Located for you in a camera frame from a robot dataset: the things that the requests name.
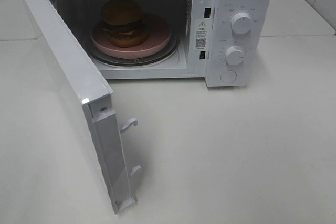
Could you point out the round white door button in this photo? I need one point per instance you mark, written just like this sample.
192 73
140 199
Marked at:
229 76

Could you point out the burger with sesame-free bun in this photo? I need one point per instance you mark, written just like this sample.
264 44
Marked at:
124 23

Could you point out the white warning label sticker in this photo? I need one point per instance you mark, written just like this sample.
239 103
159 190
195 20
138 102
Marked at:
201 33

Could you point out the glass microwave turntable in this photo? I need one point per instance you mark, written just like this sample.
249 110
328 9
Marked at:
162 55

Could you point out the upper white power knob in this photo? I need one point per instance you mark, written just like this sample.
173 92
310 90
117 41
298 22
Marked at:
241 22

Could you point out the pink round plate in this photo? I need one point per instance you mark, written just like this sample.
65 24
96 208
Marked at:
160 34

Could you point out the lower white timer knob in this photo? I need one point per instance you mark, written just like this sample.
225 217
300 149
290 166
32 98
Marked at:
234 55

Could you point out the white microwave oven body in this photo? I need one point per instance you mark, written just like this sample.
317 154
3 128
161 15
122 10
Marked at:
82 15

